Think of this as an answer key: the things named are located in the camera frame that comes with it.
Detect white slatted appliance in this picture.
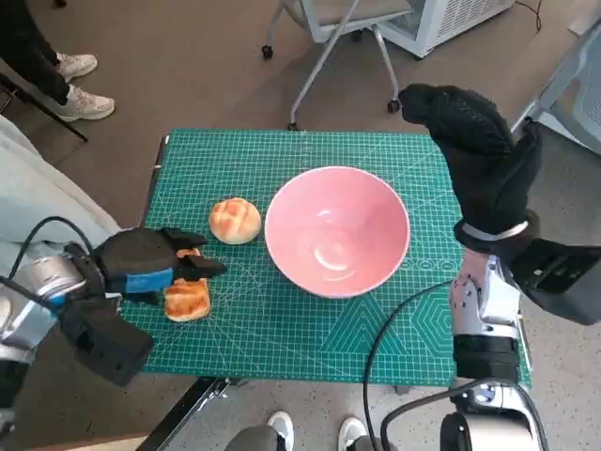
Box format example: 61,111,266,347
378,0,513,60

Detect black metal chair leg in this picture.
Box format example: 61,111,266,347
0,72,89,142

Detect long braided toy bread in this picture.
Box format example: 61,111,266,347
163,248,211,323

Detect light blue mesh chair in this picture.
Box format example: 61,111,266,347
511,21,601,154

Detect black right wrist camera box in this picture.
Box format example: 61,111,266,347
511,237,601,326

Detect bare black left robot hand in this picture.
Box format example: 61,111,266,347
89,226,228,306

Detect round toy bread bun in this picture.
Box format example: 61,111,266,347
208,197,262,245

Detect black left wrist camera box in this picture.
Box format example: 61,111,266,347
59,291,155,387

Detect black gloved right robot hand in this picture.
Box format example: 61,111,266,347
397,83,543,235

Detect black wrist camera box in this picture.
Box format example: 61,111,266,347
59,291,155,387
511,237,601,326

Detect grey office chair on castors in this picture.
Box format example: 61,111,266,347
261,0,414,132

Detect black metal table leg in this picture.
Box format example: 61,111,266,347
140,377,248,451

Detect light grey cloth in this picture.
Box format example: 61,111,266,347
0,115,124,283

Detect person with white shoes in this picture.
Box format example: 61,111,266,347
0,0,116,122

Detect green cutting mat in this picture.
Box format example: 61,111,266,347
139,129,534,386

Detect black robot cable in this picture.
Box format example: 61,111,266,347
7,215,95,288
0,275,62,314
362,279,455,451
379,381,483,451

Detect pink bowl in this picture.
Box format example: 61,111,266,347
263,165,411,301

